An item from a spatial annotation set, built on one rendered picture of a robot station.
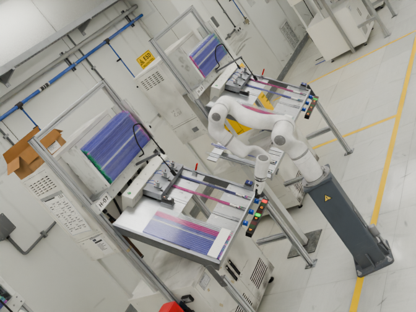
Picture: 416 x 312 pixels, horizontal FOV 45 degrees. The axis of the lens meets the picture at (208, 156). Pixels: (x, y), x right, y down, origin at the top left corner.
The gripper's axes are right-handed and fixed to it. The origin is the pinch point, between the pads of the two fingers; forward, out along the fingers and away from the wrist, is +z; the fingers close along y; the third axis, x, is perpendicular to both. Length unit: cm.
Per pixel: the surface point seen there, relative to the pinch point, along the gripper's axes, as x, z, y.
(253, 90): 47, 4, 129
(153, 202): 60, 5, -31
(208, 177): 38.0, 5.5, 7.9
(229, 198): 16.8, 5.3, -5.3
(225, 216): 13.1, 5.2, -22.5
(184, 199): 43.4, 5.3, -19.7
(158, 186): 60, -2, -23
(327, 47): 33, 97, 440
